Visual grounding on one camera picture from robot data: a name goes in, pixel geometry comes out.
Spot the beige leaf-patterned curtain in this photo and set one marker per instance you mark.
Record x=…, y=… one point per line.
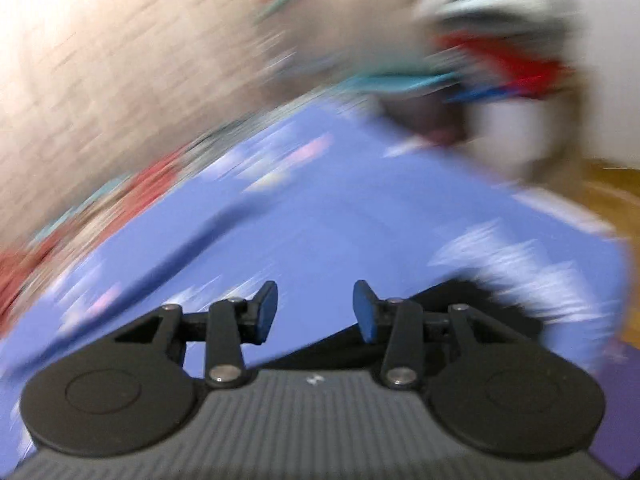
x=100, y=60

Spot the red floral patchwork blanket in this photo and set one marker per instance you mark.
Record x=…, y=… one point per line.
x=15, y=270

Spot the beige fabric storage bag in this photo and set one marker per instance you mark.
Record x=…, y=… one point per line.
x=360, y=10

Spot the black pants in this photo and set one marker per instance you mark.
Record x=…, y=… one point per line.
x=480, y=300

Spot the white box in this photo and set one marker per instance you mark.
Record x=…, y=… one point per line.
x=515, y=130

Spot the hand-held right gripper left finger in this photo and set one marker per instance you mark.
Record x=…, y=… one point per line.
x=267, y=310

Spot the purple cloth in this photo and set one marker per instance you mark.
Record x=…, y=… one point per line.
x=620, y=400

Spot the pile of colourful clothes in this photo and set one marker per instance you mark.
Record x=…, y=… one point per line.
x=500, y=60

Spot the clear teal-lidded storage box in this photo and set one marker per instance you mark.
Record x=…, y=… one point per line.
x=410, y=110

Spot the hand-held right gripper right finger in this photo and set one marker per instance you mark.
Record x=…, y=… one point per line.
x=362, y=310

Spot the blue printed bedsheet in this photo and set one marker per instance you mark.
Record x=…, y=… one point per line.
x=325, y=220

